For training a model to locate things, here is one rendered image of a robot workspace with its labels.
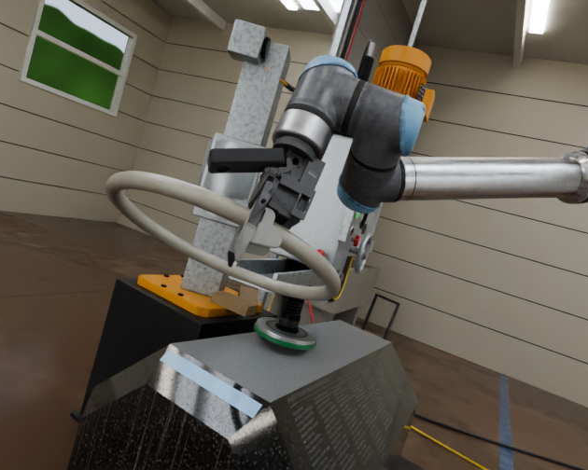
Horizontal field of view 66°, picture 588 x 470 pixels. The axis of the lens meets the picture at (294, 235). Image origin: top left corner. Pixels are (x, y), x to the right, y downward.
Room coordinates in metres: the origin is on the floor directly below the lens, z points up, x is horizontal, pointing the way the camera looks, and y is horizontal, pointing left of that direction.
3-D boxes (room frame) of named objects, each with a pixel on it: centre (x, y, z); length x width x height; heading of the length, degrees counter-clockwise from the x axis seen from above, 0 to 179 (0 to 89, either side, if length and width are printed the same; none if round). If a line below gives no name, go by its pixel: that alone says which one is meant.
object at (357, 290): (5.09, -0.58, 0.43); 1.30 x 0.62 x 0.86; 156
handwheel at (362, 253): (1.60, -0.22, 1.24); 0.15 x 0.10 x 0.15; 163
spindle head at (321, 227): (1.60, -0.09, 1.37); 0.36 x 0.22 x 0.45; 163
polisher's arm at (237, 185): (2.25, 0.17, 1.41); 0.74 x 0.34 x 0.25; 77
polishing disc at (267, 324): (1.52, -0.07, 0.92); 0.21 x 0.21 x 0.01
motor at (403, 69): (2.15, -0.28, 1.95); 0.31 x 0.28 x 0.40; 73
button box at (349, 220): (1.42, -0.16, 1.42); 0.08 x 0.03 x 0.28; 163
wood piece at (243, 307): (2.12, 0.18, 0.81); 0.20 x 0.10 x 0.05; 67
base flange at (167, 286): (2.30, 0.37, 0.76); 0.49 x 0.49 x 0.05; 59
